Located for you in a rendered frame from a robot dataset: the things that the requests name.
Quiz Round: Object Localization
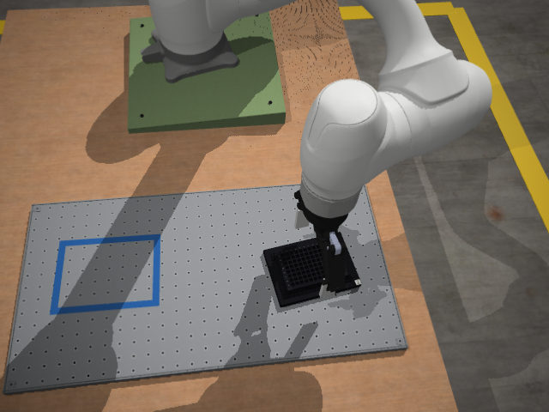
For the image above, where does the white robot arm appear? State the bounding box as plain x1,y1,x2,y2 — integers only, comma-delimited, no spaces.
140,0,492,218

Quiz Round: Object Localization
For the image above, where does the blue tape rectangle outline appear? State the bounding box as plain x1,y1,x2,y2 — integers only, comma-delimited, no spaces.
50,234,160,315

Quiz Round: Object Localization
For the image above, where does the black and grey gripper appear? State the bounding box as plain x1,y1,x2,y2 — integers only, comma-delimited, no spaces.
294,190,349,298

